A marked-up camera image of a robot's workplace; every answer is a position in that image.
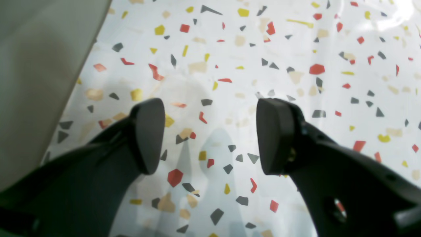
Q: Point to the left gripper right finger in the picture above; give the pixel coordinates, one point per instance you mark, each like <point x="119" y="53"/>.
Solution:
<point x="347" y="193"/>

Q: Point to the terrazzo pattern table cloth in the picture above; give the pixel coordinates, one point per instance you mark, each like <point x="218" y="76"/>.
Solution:
<point x="352" y="66"/>

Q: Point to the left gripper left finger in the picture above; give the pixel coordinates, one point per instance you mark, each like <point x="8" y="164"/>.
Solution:
<point x="79" y="193"/>

